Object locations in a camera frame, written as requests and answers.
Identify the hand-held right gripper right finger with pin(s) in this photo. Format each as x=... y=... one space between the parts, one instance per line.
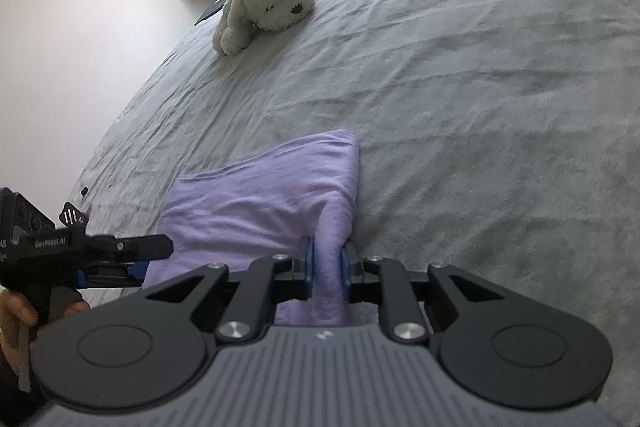
x=345 y=272

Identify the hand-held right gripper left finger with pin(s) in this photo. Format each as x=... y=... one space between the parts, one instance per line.
x=307 y=267

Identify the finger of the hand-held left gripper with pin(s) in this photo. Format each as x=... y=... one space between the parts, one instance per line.
x=115 y=278
x=135 y=247

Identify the purple pants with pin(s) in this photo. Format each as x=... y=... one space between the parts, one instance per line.
x=260 y=207

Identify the person's left hand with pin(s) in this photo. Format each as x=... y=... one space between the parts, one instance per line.
x=15 y=312

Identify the dark tablet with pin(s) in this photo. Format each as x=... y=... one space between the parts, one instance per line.
x=209 y=12

